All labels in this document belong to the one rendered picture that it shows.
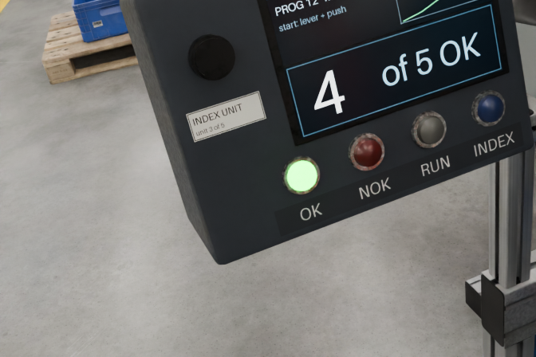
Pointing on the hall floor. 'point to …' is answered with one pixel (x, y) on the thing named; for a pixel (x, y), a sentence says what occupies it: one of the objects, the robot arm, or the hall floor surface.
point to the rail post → (490, 346)
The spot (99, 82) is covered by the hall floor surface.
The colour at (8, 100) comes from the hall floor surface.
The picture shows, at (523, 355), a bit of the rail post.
